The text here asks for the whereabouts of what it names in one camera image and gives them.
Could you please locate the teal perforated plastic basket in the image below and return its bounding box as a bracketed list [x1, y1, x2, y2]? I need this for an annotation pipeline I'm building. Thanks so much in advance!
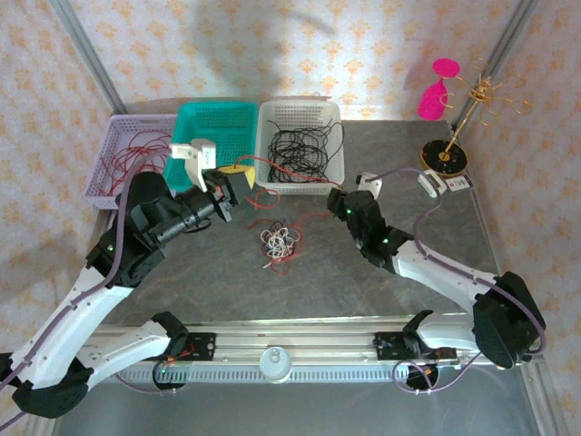
[162, 100, 260, 196]

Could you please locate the white digital timer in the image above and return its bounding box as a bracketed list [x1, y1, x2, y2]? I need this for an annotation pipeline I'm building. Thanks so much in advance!
[417, 170, 448, 197]

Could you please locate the white perforated plastic basket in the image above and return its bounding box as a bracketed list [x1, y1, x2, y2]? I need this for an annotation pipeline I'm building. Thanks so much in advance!
[252, 98, 346, 196]

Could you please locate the lavender perforated plastic basket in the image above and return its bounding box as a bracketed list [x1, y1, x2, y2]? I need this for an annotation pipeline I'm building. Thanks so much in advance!
[81, 114, 179, 211]

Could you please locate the gold jewelry stand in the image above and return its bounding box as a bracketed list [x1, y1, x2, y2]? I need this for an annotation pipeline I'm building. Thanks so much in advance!
[419, 57, 533, 178]

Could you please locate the grey round knob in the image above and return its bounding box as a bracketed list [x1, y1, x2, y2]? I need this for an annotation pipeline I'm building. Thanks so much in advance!
[258, 346, 294, 383]

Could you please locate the purple camera cable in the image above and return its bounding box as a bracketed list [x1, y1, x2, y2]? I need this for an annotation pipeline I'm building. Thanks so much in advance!
[0, 147, 182, 431]
[369, 167, 548, 394]

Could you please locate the aluminium mounting rail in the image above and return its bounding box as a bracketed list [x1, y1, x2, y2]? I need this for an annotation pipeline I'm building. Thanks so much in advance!
[102, 317, 498, 364]

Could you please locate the aluminium frame post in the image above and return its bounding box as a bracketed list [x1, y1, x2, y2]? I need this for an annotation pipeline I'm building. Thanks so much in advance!
[447, 0, 541, 135]
[48, 0, 127, 114]

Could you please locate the grey slotted cable duct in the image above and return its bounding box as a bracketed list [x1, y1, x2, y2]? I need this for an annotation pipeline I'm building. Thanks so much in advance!
[117, 365, 455, 383]

